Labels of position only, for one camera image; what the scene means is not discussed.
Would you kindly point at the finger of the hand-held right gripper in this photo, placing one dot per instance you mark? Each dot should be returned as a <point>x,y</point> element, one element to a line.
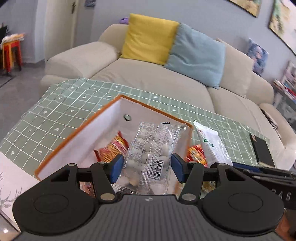
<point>266,169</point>
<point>272,178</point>

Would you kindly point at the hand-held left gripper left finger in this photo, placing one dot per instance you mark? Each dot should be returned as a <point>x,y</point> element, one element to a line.
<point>116,166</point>

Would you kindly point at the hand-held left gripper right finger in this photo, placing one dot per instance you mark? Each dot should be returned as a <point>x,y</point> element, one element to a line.
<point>178,166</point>

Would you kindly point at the orange shrimp stick bag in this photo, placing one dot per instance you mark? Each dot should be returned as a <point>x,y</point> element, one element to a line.
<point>111,149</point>

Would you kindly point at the red snack bag with figures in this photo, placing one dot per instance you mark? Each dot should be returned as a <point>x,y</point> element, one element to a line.
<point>196,154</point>

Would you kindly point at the clear packet of white balls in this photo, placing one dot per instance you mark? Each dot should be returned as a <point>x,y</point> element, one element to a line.
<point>148,153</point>

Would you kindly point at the red spicy strip packet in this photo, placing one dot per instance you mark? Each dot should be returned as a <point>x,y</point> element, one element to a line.
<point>86,187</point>

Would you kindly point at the orange cardboard box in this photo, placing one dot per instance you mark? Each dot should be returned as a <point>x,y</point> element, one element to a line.
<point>92,139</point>

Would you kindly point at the white clear snack packet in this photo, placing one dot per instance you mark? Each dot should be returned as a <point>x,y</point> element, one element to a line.
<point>212,143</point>

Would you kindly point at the black notebook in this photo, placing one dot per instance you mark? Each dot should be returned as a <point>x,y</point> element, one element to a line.
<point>262,150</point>

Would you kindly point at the dark book on sofa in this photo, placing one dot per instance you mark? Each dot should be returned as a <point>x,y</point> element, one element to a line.
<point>270,119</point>

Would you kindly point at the green checked tablecloth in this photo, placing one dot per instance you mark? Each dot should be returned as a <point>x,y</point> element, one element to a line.
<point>69,104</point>

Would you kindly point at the pile of books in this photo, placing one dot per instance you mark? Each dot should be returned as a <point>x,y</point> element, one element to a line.
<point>285,85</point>

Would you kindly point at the beige sofa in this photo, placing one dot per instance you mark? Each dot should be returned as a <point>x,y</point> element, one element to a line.
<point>138,78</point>

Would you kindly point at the beige pillow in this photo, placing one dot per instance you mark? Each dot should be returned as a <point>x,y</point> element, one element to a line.
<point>238,71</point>

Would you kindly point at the light blue pillow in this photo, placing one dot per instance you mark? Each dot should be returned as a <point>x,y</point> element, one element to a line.
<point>196,55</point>

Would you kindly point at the printed figure pillow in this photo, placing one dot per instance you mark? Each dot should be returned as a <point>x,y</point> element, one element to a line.
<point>257,56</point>

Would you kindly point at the yellow pillow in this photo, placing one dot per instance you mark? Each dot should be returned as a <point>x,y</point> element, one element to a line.
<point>148,38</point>

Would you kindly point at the small purple object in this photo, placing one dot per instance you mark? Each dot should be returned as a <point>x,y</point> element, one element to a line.
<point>124,20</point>

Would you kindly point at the cream door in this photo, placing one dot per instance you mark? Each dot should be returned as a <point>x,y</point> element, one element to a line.
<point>60,30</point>

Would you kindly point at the red stool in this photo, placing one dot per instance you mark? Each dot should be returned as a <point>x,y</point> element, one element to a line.
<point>17,55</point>

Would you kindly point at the pale cloth on stool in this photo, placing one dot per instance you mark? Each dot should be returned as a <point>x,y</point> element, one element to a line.
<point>12,38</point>

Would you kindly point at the framed wall painting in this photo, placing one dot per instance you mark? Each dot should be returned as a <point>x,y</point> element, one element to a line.
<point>283,20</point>
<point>248,5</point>

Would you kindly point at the wall poster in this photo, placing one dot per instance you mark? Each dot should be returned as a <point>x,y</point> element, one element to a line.
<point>90,2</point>

